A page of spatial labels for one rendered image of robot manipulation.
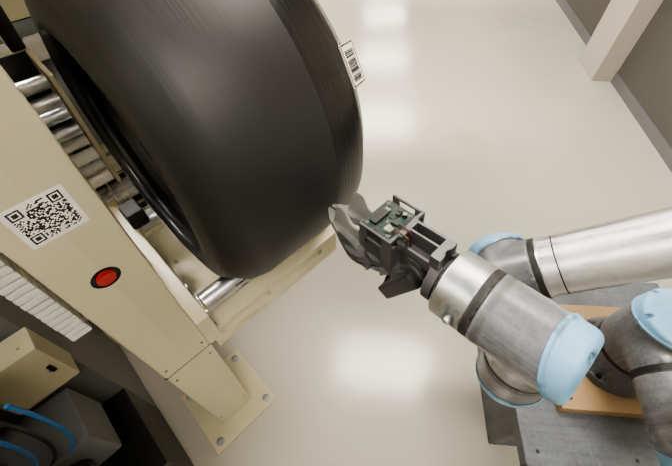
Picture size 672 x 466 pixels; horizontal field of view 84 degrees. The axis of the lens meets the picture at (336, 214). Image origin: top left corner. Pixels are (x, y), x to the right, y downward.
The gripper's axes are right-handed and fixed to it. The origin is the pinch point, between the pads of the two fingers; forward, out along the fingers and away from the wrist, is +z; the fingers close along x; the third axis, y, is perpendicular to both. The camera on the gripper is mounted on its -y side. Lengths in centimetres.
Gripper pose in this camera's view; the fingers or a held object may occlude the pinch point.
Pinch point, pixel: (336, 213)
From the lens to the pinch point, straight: 58.9
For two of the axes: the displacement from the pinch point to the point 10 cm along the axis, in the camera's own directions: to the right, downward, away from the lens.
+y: -0.8, -6.9, -7.2
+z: -7.0, -4.8, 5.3
